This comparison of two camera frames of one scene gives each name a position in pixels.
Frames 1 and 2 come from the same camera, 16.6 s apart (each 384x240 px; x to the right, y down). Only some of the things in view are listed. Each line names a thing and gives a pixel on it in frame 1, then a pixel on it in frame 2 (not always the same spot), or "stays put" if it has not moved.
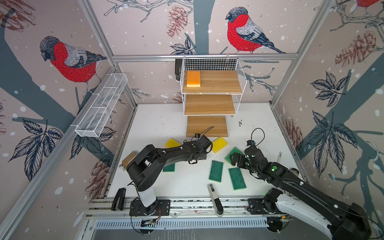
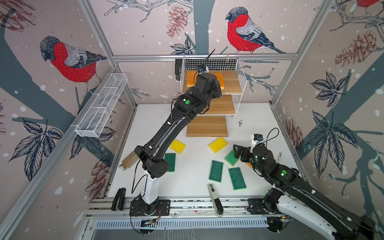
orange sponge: x=193 y=79 stays put
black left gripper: x=204 y=156 -> x=216 y=89
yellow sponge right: x=218 y=144 stays put
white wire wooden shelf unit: x=211 y=90 stays put
